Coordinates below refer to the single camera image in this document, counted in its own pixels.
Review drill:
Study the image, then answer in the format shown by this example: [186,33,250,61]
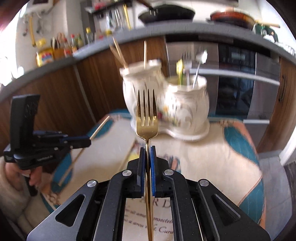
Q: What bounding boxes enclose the metal hanging tongs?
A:
[113,7,122,28]

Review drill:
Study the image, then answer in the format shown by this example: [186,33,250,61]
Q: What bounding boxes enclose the white ceramic holder saucer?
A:
[131,118,211,142]

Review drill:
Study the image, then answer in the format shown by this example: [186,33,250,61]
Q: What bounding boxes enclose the printed teal and beige cloth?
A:
[40,110,265,241]

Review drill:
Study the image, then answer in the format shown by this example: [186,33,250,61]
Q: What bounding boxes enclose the yellow hanging ladle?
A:
[29,15,47,48]

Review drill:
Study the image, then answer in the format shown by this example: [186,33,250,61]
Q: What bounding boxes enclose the grey speckled kitchen counter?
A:
[0,22,296,100]

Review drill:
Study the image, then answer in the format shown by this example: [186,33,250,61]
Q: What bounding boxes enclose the black wall shelf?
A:
[84,0,133,16]

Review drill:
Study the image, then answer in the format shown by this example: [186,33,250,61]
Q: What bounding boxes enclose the person's left forearm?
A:
[0,151,53,232]

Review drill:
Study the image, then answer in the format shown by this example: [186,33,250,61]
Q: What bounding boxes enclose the gold fork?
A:
[135,89,159,241]

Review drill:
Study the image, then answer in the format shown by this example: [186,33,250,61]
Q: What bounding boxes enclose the stainless steel built-in oven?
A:
[165,40,281,126]

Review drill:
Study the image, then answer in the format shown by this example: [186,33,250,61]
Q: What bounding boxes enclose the green and yellow plastic utensil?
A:
[176,59,185,84]

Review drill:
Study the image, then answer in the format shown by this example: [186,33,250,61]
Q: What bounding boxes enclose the yellow handle hanging utensil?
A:
[122,3,131,29]

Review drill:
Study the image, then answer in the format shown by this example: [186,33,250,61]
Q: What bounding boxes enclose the red cap sauce bottle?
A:
[70,34,78,54]
[63,38,72,57]

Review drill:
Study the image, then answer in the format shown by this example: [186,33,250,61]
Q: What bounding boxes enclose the green kettle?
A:
[253,23,279,41]

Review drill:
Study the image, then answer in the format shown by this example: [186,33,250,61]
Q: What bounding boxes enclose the silver fork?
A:
[181,50,192,85]

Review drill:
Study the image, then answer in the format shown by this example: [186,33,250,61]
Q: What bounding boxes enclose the clear oil bottle yellow cap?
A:
[85,27,94,44]

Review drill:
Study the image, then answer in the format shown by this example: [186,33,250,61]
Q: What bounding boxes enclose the person's left hand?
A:
[20,167,43,186]

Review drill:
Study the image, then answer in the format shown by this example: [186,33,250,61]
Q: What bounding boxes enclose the white floral ceramic utensil holder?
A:
[119,59,210,139]

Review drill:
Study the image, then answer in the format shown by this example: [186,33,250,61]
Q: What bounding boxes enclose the black frying pan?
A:
[138,0,196,24]

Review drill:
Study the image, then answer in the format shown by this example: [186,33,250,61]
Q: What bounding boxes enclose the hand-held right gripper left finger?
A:
[26,146,147,241]

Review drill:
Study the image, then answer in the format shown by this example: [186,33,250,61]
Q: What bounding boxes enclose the narrow wooden cabinet door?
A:
[255,58,296,153]

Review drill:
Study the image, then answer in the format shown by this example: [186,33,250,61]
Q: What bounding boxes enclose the silver spoon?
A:
[192,50,208,90]

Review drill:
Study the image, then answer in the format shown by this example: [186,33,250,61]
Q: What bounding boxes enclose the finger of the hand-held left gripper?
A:
[68,142,90,149]
[63,136,90,142]

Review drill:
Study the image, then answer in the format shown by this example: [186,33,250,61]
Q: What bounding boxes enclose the white dish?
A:
[275,42,296,56]

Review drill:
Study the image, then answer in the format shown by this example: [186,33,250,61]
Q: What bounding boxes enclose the brown pan with wooden handle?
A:
[209,9,280,29]

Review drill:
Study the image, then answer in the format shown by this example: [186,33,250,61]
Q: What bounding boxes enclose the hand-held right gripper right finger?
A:
[149,146,271,241]

